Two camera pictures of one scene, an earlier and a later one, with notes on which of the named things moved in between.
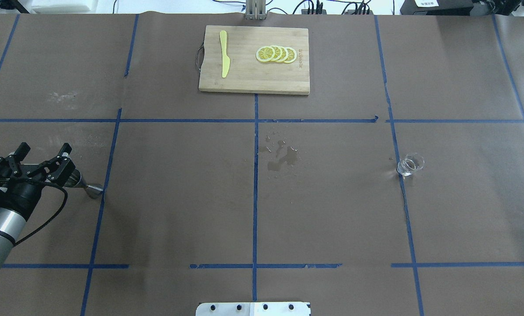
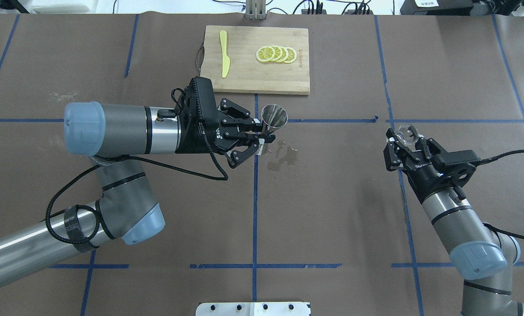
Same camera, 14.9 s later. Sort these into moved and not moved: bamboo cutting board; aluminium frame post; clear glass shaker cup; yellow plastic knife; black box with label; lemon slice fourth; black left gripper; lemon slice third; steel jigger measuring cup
Moved: clear glass shaker cup; black left gripper; steel jigger measuring cup
Not moved: aluminium frame post; black box with label; bamboo cutting board; lemon slice third; lemon slice fourth; yellow plastic knife
